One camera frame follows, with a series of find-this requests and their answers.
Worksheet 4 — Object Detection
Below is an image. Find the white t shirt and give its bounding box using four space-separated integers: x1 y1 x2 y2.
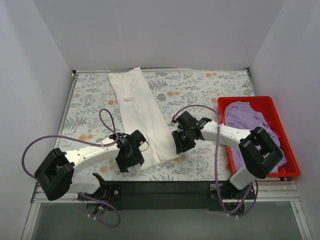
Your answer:
108 67 178 170

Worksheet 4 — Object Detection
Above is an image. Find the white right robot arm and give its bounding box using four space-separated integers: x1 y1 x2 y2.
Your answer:
172 111 284 199

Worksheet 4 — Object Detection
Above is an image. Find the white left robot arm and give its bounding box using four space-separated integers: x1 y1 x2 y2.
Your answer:
34 130 147 201

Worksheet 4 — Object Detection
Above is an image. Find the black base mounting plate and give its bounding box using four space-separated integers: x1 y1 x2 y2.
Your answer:
77 180 256 212

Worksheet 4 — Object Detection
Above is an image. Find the purple t shirt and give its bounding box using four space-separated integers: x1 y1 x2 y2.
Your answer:
224 101 287 173

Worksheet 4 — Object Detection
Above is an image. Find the red plastic bin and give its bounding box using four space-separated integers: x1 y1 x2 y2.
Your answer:
216 95 301 178

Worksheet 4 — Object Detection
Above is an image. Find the pink garment in bin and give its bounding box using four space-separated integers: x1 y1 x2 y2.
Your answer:
265 119 281 139

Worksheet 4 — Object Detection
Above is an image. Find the aluminium table frame rail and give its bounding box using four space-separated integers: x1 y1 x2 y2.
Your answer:
21 182 83 240

